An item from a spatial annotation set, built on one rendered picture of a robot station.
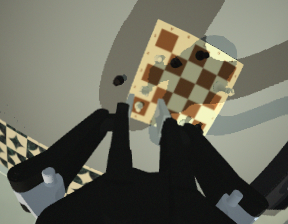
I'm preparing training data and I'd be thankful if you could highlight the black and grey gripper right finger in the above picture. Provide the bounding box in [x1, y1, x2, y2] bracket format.
[155, 98, 269, 224]

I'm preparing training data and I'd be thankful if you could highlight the brown and cream chessboard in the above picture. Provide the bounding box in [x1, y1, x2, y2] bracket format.
[129, 19, 243, 136]

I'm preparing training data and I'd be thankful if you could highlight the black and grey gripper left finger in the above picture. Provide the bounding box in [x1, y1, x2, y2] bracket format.
[7, 93, 137, 224]

